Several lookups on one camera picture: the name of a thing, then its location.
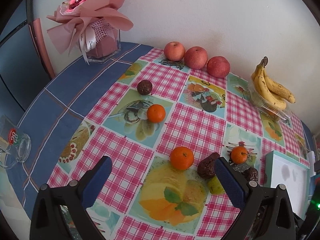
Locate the dark passion fruit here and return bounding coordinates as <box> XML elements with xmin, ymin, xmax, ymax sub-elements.
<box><xmin>242</xmin><ymin>167</ymin><xmax>259</xmax><ymax>183</ymax></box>
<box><xmin>137</xmin><ymin>80</ymin><xmax>153</xmax><ymax>95</ymax></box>
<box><xmin>197</xmin><ymin>152</ymin><xmax>220</xmax><ymax>179</ymax></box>

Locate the pink checkered fruit tablecloth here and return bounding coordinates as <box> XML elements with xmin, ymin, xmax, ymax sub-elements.
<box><xmin>48</xmin><ymin>48</ymin><xmax>309</xmax><ymax>239</ymax></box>

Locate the middle red apple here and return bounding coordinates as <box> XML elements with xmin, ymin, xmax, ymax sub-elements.
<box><xmin>184</xmin><ymin>46</ymin><xmax>208</xmax><ymax>69</ymax></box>

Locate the green guava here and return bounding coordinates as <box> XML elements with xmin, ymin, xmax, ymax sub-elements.
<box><xmin>207</xmin><ymin>176</ymin><xmax>225</xmax><ymax>195</ymax></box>

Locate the yellow banana bunch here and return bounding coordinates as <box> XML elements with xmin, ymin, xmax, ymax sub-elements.
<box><xmin>251</xmin><ymin>56</ymin><xmax>296</xmax><ymax>111</ymax></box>

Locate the pink chair back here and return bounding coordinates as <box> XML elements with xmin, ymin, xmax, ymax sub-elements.
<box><xmin>29</xmin><ymin>18</ymin><xmax>55</xmax><ymax>79</ymax></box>

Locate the clear plastic fruit container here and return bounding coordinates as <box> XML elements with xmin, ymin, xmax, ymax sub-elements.
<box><xmin>248</xmin><ymin>80</ymin><xmax>293</xmax><ymax>122</ymax></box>

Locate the glass mug with red logo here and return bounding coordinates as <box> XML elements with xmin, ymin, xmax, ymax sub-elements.
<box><xmin>0</xmin><ymin>115</ymin><xmax>31</xmax><ymax>170</ymax></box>

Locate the pink flower bouquet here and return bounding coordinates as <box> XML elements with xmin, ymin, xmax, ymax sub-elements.
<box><xmin>47</xmin><ymin>0</ymin><xmax>133</xmax><ymax>54</ymax></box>

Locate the right red apple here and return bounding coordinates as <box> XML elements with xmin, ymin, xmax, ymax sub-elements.
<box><xmin>207</xmin><ymin>56</ymin><xmax>231</xmax><ymax>79</ymax></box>

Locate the blue plaid tablecloth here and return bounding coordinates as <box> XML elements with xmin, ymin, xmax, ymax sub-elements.
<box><xmin>7</xmin><ymin>42</ymin><xmax>152</xmax><ymax>218</ymax></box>

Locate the clear glass vase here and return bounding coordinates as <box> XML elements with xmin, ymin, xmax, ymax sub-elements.
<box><xmin>79</xmin><ymin>27</ymin><xmax>121</xmax><ymax>64</ymax></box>

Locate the orange tangerine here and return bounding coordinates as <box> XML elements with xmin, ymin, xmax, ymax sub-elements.
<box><xmin>170</xmin><ymin>146</ymin><xmax>194</xmax><ymax>171</ymax></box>
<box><xmin>147</xmin><ymin>104</ymin><xmax>166</xmax><ymax>123</ymax></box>
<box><xmin>231</xmin><ymin>146</ymin><xmax>248</xmax><ymax>164</ymax></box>

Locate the left red apple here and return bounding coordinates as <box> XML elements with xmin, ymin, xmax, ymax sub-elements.
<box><xmin>164</xmin><ymin>41</ymin><xmax>185</xmax><ymax>61</ymax></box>

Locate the white tray with teal rim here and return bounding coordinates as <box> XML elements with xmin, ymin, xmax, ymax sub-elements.
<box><xmin>264</xmin><ymin>151</ymin><xmax>310</xmax><ymax>219</ymax></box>

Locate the red apple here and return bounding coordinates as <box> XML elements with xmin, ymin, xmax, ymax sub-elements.
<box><xmin>184</xmin><ymin>46</ymin><xmax>208</xmax><ymax>69</ymax></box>
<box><xmin>164</xmin><ymin>41</ymin><xmax>185</xmax><ymax>61</ymax></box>
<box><xmin>207</xmin><ymin>56</ymin><xmax>231</xmax><ymax>79</ymax></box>

